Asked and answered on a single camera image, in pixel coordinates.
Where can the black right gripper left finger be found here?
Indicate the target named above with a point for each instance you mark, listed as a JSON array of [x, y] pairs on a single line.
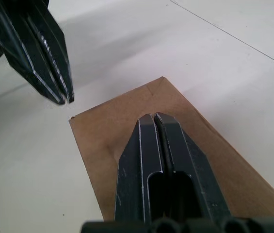
[[132, 170]]

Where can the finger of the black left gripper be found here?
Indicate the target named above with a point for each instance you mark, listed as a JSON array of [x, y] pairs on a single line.
[[54, 41], [18, 46]]

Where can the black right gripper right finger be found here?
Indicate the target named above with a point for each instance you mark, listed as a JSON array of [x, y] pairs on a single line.
[[190, 160]]

